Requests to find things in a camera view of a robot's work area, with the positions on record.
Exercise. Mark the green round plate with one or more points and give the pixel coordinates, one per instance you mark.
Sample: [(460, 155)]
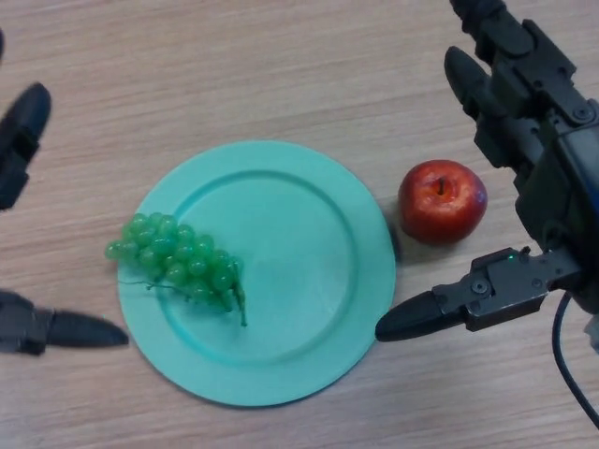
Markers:
[(299, 280)]

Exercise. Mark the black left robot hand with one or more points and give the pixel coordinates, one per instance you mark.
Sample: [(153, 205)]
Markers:
[(23, 140)]

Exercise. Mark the green grape bunch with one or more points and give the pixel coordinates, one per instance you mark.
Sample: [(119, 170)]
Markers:
[(178, 255)]

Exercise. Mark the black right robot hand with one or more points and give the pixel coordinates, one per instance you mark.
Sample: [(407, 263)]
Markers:
[(557, 187)]

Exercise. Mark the red apple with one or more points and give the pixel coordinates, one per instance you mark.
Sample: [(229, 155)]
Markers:
[(440, 210)]

